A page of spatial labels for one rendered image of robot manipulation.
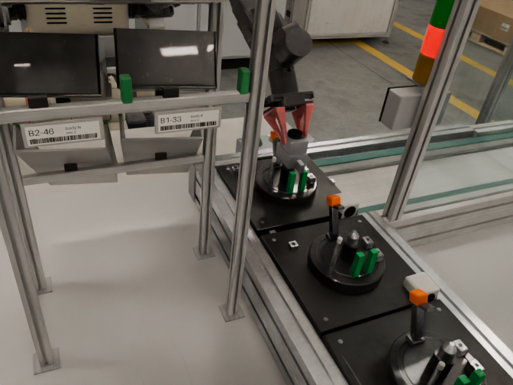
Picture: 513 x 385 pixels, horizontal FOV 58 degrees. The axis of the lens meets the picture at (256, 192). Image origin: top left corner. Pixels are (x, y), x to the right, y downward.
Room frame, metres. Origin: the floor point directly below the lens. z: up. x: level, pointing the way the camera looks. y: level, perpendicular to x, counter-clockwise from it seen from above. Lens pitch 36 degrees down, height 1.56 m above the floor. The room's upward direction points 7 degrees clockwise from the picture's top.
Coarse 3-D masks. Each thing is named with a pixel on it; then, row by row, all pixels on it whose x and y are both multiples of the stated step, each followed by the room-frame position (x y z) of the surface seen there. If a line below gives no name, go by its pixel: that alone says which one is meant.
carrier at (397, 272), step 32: (320, 224) 0.74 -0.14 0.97; (352, 224) 0.76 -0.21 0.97; (288, 256) 0.64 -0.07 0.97; (320, 256) 0.63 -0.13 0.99; (352, 256) 0.62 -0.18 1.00; (384, 256) 0.67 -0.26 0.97; (320, 288) 0.57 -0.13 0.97; (352, 288) 0.57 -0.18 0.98; (384, 288) 0.59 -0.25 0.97; (416, 288) 0.58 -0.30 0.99; (320, 320) 0.50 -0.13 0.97; (352, 320) 0.51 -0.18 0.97
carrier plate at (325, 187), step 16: (224, 176) 0.87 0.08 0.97; (320, 176) 0.92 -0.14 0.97; (256, 192) 0.82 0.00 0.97; (320, 192) 0.86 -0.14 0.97; (336, 192) 0.86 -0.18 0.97; (256, 208) 0.77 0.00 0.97; (272, 208) 0.78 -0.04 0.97; (288, 208) 0.78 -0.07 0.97; (304, 208) 0.79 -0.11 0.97; (320, 208) 0.80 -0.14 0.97; (256, 224) 0.72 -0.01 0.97; (272, 224) 0.72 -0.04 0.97; (288, 224) 0.73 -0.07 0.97; (304, 224) 0.75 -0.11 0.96
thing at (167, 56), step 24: (120, 48) 0.57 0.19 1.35; (144, 48) 0.58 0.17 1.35; (168, 48) 0.59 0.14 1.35; (192, 48) 0.60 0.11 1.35; (216, 48) 0.61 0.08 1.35; (120, 72) 0.56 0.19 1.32; (144, 72) 0.57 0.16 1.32; (168, 72) 0.57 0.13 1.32; (192, 72) 0.58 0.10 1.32; (216, 72) 0.59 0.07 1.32
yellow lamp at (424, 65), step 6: (420, 54) 0.84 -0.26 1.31; (420, 60) 0.84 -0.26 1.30; (426, 60) 0.83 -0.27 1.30; (432, 60) 0.82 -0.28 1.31; (420, 66) 0.83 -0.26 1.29; (426, 66) 0.82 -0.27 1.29; (414, 72) 0.85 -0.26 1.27; (420, 72) 0.83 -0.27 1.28; (426, 72) 0.82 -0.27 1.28; (414, 78) 0.84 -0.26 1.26; (420, 78) 0.83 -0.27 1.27; (426, 78) 0.82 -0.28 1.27; (426, 84) 0.82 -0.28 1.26
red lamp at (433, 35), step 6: (432, 30) 0.83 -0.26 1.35; (438, 30) 0.82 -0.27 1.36; (426, 36) 0.84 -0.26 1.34; (432, 36) 0.83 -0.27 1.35; (438, 36) 0.82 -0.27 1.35; (426, 42) 0.84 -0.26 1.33; (432, 42) 0.83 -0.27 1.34; (438, 42) 0.82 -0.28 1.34; (426, 48) 0.83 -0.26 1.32; (432, 48) 0.82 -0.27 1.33; (438, 48) 0.82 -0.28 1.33; (426, 54) 0.83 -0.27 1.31; (432, 54) 0.82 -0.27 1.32
